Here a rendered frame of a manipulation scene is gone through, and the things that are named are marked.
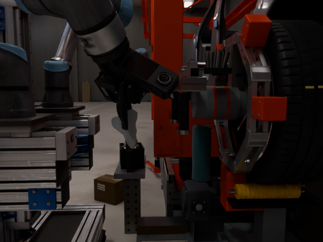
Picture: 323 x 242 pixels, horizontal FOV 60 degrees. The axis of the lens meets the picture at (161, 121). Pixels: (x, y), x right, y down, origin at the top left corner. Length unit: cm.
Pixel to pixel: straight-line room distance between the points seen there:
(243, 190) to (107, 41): 84
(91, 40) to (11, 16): 83
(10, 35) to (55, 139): 49
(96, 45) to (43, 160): 57
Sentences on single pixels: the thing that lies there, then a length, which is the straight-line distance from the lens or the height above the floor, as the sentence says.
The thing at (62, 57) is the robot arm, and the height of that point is 108.
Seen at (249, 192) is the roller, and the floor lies 52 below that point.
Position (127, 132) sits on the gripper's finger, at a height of 83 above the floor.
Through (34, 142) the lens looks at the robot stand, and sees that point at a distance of 96.
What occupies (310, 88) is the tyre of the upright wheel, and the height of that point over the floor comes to 91.
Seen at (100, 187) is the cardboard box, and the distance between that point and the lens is 237.
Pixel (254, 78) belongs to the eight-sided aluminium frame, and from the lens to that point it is 95.
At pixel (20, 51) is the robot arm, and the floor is 103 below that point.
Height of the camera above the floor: 91
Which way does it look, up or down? 7 degrees down
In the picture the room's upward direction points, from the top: straight up
